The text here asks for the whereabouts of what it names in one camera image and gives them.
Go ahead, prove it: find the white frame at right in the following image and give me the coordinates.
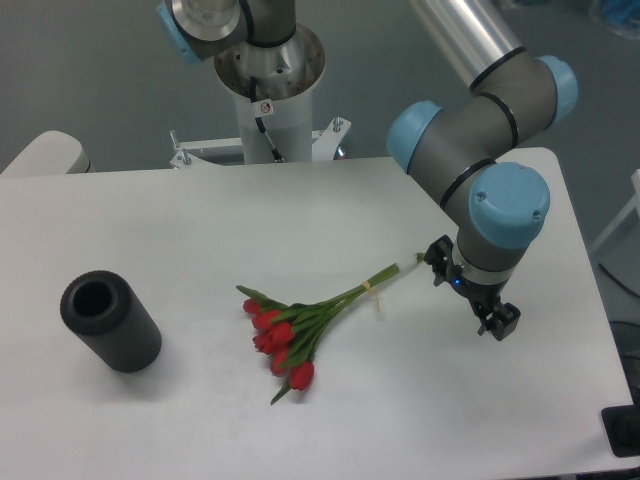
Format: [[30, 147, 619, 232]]
[[587, 170, 640, 257]]

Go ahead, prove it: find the white rounded side table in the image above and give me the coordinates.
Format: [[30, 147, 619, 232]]
[[1, 131, 95, 178]]

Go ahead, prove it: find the black device at table edge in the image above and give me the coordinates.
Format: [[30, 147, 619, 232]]
[[601, 405, 639, 458]]

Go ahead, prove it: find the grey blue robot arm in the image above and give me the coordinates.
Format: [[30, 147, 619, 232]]
[[157, 1, 578, 340]]

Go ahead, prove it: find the black ribbed cylinder vase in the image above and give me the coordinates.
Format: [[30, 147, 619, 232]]
[[60, 270, 162, 373]]

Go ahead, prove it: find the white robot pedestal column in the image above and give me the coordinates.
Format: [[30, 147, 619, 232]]
[[214, 24, 325, 162]]

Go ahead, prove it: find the black cable on floor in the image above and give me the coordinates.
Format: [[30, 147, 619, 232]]
[[598, 260, 640, 296]]

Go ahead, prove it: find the blue plastic bag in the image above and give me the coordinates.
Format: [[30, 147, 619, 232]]
[[593, 0, 639, 39]]

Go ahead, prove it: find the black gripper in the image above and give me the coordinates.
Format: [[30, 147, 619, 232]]
[[424, 235, 521, 341]]

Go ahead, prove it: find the red tulip bouquet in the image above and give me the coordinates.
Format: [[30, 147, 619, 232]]
[[236, 252, 426, 405]]

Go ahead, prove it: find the white metal base frame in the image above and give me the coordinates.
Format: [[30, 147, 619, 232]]
[[169, 116, 352, 169]]

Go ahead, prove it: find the black cable on pedestal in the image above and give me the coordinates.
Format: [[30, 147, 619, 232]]
[[249, 75, 286, 164]]

